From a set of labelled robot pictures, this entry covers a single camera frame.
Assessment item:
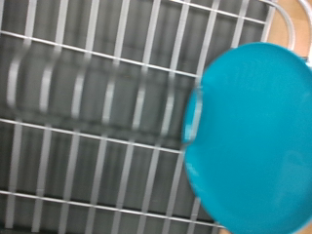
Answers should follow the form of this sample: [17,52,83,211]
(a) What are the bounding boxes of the teal plastic plate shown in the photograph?
[181,41,312,234]

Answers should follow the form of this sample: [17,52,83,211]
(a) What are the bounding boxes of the grey plastic drain tray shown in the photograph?
[0,0,271,234]

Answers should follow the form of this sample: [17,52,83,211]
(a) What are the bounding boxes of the metal wire dish rack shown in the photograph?
[0,0,312,234]

